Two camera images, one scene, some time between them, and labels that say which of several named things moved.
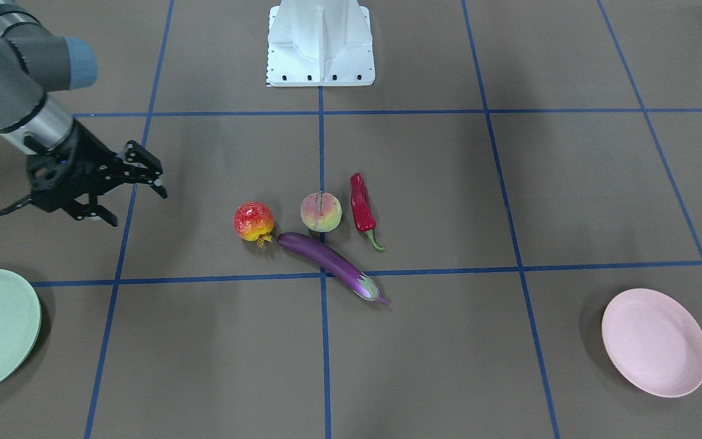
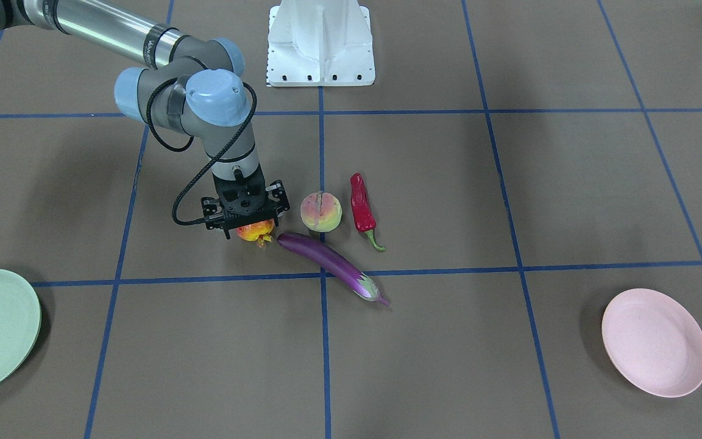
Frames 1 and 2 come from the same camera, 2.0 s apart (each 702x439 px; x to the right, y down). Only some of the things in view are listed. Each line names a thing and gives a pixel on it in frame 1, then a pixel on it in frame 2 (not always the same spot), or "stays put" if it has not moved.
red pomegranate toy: [253, 221] stays put
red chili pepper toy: [363, 207] stays put
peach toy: [321, 212] stays put
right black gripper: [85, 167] to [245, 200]
